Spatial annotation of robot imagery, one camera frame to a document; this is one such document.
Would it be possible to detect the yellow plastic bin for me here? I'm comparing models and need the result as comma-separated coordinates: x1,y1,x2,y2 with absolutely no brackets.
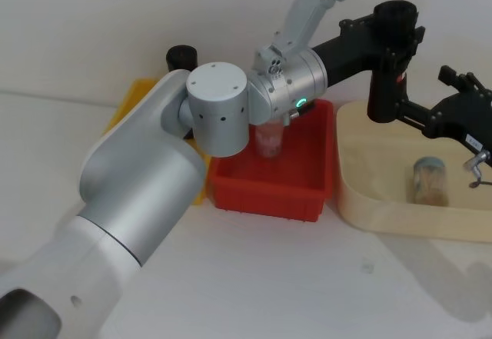
102,78,213,206

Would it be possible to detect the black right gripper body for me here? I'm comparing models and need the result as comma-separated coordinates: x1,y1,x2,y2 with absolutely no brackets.
426,92,492,155

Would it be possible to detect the thin dark cable silver plug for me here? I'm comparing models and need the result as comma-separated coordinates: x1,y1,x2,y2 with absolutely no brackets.
463,150,492,189

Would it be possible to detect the white table cloth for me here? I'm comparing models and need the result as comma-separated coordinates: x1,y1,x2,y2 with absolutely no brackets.
0,85,492,339

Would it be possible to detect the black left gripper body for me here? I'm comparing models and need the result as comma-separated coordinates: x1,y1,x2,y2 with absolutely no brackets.
311,12,387,86

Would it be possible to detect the clear jar with contents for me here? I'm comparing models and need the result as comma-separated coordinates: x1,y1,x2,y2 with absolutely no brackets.
410,156,450,206

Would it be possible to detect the black round cylinder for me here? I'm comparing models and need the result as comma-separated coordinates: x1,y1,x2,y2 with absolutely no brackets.
165,44,198,72

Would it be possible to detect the clear plastic cup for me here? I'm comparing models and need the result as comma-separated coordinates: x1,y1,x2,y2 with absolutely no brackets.
254,121,286,160

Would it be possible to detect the cream shallow tray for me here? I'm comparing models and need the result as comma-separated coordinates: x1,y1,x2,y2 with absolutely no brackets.
335,99,492,244

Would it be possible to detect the red plastic bin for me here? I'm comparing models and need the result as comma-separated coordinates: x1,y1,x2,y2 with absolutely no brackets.
207,98,335,223

